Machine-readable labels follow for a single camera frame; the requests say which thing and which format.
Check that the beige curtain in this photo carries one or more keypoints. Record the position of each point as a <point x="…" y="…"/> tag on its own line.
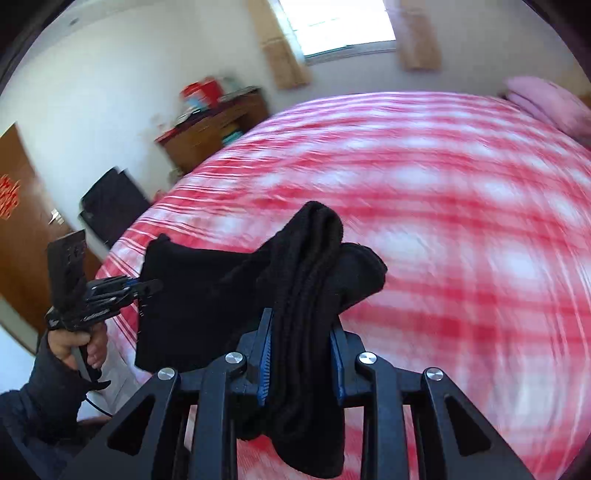
<point x="281" y="50"/>
<point x="415" y="37"/>

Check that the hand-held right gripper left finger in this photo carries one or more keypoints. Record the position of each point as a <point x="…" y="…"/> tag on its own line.
<point x="264" y="369"/>

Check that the wooden door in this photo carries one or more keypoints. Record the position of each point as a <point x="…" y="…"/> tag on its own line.
<point x="27" y="258"/>

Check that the red plaid blanket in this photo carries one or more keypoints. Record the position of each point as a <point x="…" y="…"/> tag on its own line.
<point x="438" y="207"/>

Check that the person's left forearm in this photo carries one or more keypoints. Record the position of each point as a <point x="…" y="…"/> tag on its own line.
<point x="46" y="406"/>

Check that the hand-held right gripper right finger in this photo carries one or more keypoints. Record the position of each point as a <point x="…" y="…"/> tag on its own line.
<point x="338" y="374"/>

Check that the black bag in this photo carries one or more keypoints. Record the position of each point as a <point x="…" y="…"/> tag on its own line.
<point x="115" y="207"/>

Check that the wooden cabinet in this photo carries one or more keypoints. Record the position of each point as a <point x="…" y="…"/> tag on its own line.
<point x="203" y="138"/>

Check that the black pants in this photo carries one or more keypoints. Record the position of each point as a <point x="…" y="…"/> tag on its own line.
<point x="304" y="277"/>

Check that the pink pillow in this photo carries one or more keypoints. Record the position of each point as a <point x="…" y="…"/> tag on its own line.
<point x="549" y="104"/>

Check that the red boxes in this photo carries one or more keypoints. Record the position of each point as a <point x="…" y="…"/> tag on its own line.
<point x="201" y="92"/>

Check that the person's left hand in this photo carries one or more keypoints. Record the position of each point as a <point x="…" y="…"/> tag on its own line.
<point x="69" y="341"/>

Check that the window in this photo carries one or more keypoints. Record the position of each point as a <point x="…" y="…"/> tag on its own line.
<point x="341" y="23"/>

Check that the red door decoration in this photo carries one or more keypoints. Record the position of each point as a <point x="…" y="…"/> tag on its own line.
<point x="7" y="196"/>

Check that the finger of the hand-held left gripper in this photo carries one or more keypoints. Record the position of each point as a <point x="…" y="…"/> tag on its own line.
<point x="124" y="286"/>
<point x="111" y="308"/>

